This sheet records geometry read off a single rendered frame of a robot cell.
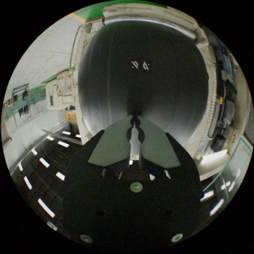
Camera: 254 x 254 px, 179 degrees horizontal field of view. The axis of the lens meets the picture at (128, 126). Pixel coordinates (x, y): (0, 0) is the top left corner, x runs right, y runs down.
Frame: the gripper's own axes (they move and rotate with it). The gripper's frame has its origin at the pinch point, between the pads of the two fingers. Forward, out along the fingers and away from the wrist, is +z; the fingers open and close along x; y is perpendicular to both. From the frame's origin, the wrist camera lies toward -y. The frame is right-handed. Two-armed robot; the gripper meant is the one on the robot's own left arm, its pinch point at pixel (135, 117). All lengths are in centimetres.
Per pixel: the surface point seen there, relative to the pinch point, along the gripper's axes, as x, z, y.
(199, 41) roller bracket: 23.4, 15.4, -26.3
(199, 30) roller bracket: 23.4, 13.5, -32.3
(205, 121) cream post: 35.8, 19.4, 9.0
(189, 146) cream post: 30.6, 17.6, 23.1
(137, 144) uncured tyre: 1.0, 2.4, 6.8
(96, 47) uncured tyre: -6.0, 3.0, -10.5
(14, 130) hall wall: -1116, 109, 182
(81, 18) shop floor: -69, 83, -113
